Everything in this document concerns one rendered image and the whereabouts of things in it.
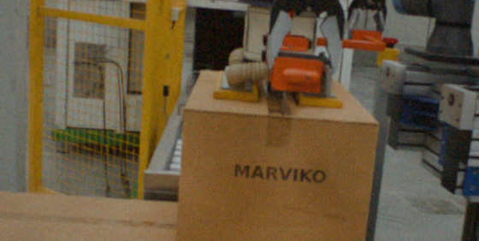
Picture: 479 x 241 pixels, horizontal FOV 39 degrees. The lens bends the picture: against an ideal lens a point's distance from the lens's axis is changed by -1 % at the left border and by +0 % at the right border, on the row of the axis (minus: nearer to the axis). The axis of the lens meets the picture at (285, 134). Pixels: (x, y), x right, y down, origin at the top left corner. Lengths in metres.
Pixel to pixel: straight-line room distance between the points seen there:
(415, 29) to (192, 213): 10.35
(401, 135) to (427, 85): 0.17
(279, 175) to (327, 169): 0.10
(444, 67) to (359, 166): 0.82
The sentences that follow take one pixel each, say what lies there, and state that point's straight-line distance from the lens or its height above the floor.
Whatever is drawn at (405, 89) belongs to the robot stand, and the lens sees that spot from 2.14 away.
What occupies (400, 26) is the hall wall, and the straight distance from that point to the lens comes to 11.56.
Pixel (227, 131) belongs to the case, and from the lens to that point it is 1.38.
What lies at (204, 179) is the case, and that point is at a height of 0.80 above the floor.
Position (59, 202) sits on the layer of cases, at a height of 0.54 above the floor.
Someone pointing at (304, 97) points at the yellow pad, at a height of 0.96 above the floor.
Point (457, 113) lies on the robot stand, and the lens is 1.69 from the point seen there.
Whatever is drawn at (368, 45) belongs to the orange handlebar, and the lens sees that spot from 1.72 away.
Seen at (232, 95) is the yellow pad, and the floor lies 0.96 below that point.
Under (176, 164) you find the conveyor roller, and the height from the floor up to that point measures 0.55.
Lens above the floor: 1.20
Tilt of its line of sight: 12 degrees down
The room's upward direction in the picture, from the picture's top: 5 degrees clockwise
